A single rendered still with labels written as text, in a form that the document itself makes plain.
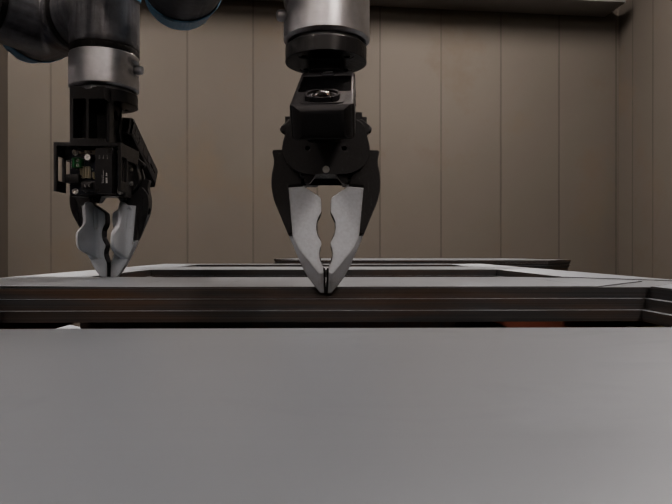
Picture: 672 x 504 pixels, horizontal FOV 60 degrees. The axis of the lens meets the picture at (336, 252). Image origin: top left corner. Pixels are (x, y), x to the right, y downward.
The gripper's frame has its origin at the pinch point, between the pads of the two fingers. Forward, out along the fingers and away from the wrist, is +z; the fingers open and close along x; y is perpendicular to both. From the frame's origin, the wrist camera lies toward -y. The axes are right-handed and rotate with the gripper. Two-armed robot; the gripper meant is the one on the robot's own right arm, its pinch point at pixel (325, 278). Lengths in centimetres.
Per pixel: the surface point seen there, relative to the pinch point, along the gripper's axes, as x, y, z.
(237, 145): 55, 313, -69
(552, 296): -19.5, 1.1, 1.6
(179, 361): 4.1, -32.4, 0.9
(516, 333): -7.1, -27.1, 0.9
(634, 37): -197, 319, -140
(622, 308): -25.3, 0.4, 2.6
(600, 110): -183, 335, -97
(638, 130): -198, 315, -80
